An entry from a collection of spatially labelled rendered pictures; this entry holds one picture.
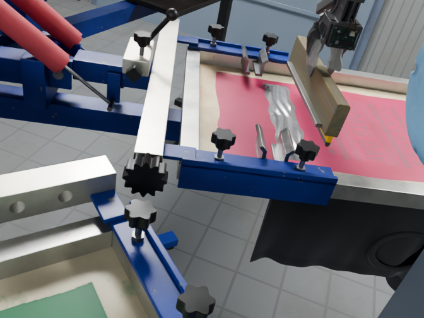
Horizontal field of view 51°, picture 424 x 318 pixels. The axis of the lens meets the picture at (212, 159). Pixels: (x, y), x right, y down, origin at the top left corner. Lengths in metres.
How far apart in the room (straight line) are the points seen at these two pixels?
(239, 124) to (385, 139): 0.38
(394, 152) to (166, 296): 0.73
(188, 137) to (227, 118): 0.18
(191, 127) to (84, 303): 0.45
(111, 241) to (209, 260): 1.31
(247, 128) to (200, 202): 1.24
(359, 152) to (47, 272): 0.73
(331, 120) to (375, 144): 0.25
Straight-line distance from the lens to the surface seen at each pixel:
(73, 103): 1.12
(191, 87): 1.09
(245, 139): 1.00
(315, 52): 1.03
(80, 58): 1.05
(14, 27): 0.99
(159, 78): 1.00
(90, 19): 1.60
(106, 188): 0.72
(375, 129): 1.22
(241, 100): 1.15
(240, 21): 4.02
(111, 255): 0.70
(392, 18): 3.92
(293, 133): 1.06
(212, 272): 1.95
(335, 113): 0.92
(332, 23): 0.97
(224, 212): 2.22
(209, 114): 1.06
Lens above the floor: 1.49
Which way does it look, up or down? 36 degrees down
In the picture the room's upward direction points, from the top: 12 degrees clockwise
